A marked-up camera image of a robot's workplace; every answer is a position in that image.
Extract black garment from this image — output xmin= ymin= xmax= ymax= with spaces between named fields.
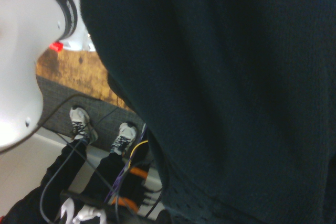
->
xmin=73 ymin=0 xmax=336 ymax=224

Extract white sneaker black laces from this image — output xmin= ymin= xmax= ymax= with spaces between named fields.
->
xmin=69 ymin=105 xmax=99 ymax=144
xmin=109 ymin=122 xmax=139 ymax=156

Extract rustic wooden table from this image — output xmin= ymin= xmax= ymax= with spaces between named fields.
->
xmin=0 ymin=0 xmax=132 ymax=112

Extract person's black trouser legs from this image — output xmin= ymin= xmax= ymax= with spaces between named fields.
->
xmin=0 ymin=139 xmax=127 ymax=224

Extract white handheld controller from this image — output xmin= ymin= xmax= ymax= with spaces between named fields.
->
xmin=59 ymin=197 xmax=108 ymax=224

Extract yellow cable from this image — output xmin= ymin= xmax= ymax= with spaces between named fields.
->
xmin=129 ymin=140 xmax=150 ymax=159

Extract purple cable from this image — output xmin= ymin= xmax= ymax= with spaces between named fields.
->
xmin=104 ymin=123 xmax=148 ymax=204

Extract long black cable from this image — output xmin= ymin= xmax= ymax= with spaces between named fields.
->
xmin=33 ymin=93 xmax=121 ymax=141

